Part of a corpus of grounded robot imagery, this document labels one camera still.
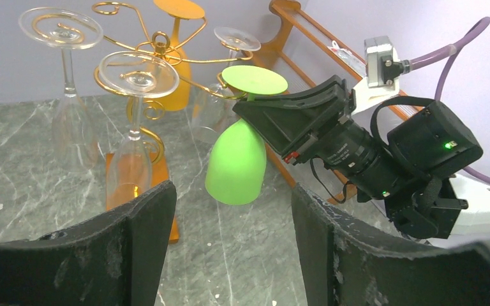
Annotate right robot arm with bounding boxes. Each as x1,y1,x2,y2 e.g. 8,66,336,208
234,76,490,239

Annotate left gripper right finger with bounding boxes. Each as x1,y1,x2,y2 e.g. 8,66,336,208
291,184,490,305

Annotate orange plastic goblet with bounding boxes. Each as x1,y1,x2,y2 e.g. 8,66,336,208
154,0,207,112

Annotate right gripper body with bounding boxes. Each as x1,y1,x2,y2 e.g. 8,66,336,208
283,119,410,201

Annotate white packaged item on shelf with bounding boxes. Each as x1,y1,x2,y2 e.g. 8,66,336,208
328,41,366,78

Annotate gold wire wine glass rack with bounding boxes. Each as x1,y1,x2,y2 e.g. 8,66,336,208
31,1,255,166

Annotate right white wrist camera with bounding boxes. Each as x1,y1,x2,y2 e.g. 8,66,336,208
348,35,411,115

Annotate orange wooden tiered shelf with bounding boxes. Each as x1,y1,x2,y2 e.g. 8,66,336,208
251,0,424,206

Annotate clear wine glass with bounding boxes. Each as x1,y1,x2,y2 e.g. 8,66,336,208
98,50,179,210
19,7,103,173
191,26,262,145

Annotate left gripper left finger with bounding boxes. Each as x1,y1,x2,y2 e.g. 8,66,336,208
0,180,177,305

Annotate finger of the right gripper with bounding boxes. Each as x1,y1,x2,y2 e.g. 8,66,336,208
233,75,349,156

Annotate green plastic goblet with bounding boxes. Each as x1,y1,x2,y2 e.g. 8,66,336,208
205,65,288,205

